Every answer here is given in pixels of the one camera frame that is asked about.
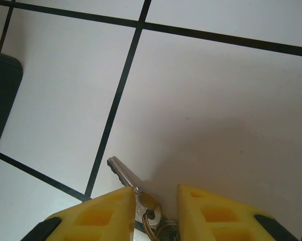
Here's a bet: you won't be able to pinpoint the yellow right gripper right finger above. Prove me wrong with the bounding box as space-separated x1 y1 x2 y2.
176 184 302 241

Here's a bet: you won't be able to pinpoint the silver key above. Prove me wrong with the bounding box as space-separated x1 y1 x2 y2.
106 156 163 225

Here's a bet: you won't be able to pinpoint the starry night painted box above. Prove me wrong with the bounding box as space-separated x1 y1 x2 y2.
0 49 24 158

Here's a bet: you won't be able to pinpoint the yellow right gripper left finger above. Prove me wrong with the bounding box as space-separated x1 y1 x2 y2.
25 187 136 241

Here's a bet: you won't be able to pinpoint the brass key ring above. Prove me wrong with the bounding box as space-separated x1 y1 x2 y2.
142 209 181 241

